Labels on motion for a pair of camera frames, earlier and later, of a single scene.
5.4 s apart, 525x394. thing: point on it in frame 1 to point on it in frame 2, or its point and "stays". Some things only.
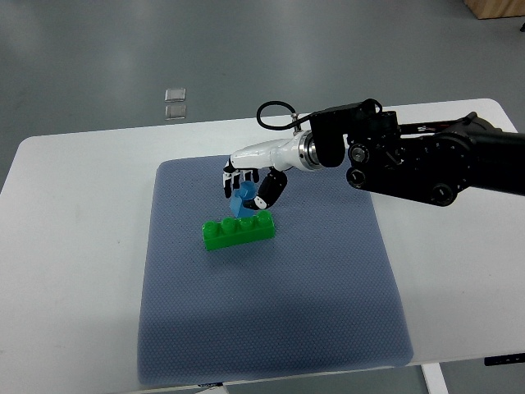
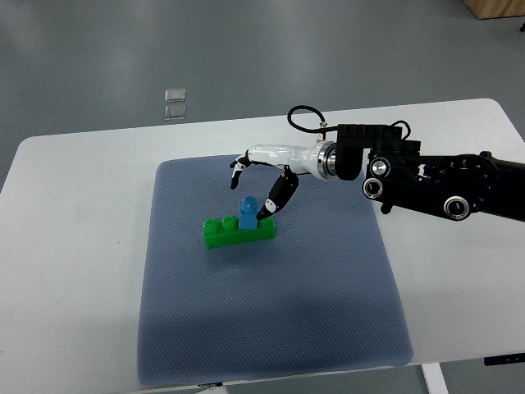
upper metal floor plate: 175,94 stays
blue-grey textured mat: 322,294 stays
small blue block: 247,190 to 248,206
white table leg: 434,378 stays
